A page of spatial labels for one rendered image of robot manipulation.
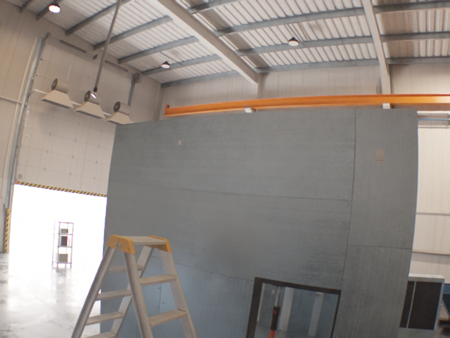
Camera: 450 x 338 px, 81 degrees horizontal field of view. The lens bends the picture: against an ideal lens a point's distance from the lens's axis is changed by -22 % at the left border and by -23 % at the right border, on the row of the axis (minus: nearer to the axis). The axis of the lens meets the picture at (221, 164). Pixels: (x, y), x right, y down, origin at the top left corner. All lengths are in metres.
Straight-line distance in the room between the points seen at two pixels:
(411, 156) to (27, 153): 10.77
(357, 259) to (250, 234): 0.73
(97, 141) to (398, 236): 11.84
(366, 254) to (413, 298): 4.70
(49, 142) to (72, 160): 1.18
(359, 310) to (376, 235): 0.45
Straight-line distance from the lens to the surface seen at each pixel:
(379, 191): 1.89
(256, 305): 2.22
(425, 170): 10.45
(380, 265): 1.90
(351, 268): 1.92
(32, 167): 11.38
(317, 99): 11.00
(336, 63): 11.61
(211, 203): 2.28
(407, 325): 6.67
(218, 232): 2.24
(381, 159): 1.91
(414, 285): 6.47
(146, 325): 1.73
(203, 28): 10.19
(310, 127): 2.04
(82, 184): 12.42
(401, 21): 9.75
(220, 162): 2.28
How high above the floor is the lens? 2.56
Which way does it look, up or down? 7 degrees up
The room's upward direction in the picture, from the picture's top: 6 degrees clockwise
